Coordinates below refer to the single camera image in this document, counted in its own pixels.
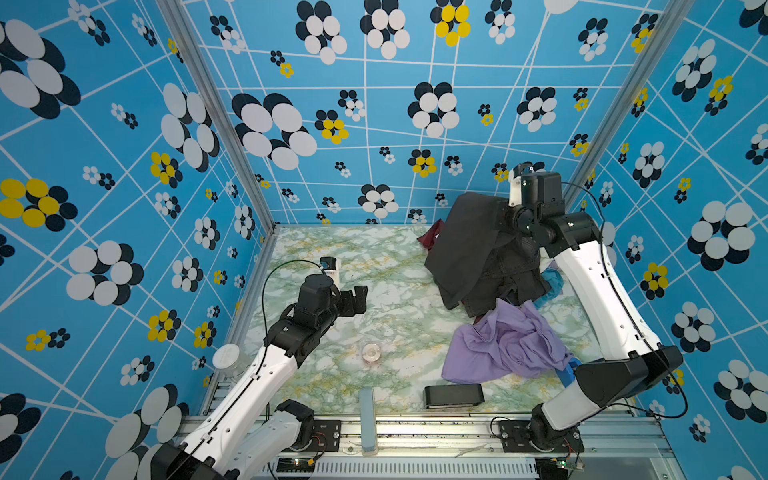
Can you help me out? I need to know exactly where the grey-blue bar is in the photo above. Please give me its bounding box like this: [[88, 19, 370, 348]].
[[359, 388, 378, 455]]

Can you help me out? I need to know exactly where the black rectangular box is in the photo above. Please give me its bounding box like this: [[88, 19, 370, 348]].
[[424, 384, 485, 409]]

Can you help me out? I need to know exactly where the dark grey cloth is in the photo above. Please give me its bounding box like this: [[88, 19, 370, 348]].
[[425, 192, 549, 317]]

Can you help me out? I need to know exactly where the maroon shirt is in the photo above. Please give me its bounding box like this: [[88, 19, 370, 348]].
[[417, 219, 444, 251]]

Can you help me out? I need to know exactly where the aluminium front rail frame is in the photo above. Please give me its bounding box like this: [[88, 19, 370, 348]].
[[255, 411, 685, 479]]

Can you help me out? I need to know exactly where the purple cloth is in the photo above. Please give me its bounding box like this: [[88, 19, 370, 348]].
[[441, 299, 574, 384]]

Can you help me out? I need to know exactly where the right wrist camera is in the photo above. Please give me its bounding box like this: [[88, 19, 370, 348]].
[[508, 162, 534, 207]]

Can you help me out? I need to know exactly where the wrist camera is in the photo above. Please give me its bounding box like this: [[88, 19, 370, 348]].
[[320, 256, 340, 288], [508, 162, 534, 207]]

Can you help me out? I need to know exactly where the aluminium corner post left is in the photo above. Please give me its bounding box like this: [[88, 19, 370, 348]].
[[157, 0, 275, 238]]

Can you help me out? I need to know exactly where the aluminium corner post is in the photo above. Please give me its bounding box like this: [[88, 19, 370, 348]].
[[157, 0, 275, 238], [564, 0, 695, 210]]

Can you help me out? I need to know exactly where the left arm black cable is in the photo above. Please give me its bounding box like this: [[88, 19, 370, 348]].
[[179, 259, 328, 480]]

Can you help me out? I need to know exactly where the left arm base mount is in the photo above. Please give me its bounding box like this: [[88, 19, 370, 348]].
[[284, 419, 342, 454]]

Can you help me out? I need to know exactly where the white round cap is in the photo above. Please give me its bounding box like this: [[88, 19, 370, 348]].
[[212, 343, 242, 372]]

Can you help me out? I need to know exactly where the aluminium corner post right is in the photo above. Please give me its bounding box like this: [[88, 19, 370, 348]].
[[564, 0, 695, 210]]

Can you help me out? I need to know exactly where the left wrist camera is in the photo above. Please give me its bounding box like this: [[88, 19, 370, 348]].
[[320, 256, 340, 288]]

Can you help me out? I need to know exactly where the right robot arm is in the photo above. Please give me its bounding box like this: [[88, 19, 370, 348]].
[[509, 171, 683, 451]]

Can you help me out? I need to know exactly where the teal cloth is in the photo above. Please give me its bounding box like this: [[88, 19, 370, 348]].
[[534, 268, 565, 308]]

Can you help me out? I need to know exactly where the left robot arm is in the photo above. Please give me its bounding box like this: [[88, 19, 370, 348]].
[[149, 273, 368, 479]]

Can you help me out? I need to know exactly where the blue tape dispenser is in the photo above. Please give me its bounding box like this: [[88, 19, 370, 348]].
[[555, 358, 581, 388]]

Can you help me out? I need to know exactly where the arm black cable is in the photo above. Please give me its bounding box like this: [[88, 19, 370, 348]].
[[560, 181, 690, 420], [179, 259, 328, 480]]

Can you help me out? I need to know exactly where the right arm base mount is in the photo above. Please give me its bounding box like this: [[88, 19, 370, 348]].
[[491, 419, 584, 455]]

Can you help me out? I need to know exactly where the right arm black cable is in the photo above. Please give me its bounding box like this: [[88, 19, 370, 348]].
[[560, 181, 690, 420]]

